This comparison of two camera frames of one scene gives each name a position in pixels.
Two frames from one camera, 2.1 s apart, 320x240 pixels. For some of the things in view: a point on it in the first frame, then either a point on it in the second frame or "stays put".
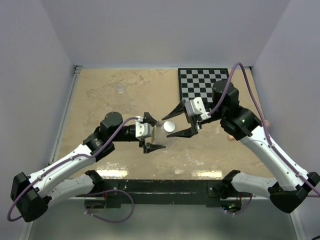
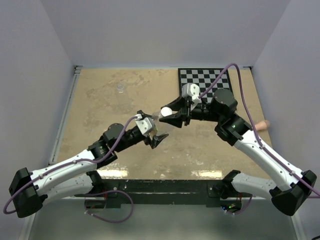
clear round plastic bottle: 120,88 stays put
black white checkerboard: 198,82 stays put
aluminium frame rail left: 64,116 stays put
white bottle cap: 169,126 → 166,111
